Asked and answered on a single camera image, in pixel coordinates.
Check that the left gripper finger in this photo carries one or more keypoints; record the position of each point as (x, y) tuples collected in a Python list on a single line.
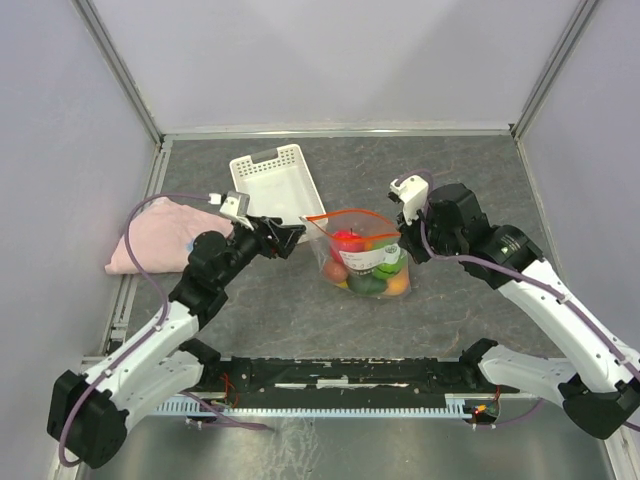
[(286, 238), (277, 224)]

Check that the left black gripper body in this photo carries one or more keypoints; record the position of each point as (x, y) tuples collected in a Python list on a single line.
[(245, 244)]

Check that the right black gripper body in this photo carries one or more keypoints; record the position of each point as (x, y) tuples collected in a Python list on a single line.
[(437, 241)]

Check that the white perforated plastic basket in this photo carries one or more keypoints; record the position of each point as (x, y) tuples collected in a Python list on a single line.
[(279, 184)]

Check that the pink red toy fruit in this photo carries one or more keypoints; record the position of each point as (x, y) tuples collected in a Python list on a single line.
[(347, 241)]

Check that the brown toy fruit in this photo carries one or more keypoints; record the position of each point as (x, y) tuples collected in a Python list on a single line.
[(335, 272)]

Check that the clear orange zip top bag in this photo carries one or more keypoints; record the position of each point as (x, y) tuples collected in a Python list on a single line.
[(380, 237)]

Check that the orange toy fruit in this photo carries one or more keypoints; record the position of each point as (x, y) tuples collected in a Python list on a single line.
[(397, 285)]

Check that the dark green toy avocado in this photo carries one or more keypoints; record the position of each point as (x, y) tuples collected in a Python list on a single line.
[(367, 285)]

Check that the green watermelon toy ball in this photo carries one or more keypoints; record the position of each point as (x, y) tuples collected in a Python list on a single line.
[(385, 271)]

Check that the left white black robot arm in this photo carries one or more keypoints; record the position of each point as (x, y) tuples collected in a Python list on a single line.
[(91, 413)]

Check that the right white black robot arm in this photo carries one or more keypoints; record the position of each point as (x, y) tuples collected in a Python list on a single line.
[(596, 383)]

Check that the pink folded cloth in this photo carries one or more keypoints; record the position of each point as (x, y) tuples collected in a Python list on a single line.
[(162, 236)]

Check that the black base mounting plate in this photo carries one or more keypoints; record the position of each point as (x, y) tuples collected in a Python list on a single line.
[(333, 384)]

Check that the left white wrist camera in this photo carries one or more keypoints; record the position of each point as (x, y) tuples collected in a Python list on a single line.
[(233, 206)]

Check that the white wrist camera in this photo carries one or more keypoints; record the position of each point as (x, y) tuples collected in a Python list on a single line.
[(411, 191), (233, 206)]

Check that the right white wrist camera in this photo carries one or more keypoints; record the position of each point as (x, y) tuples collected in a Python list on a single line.
[(411, 191)]

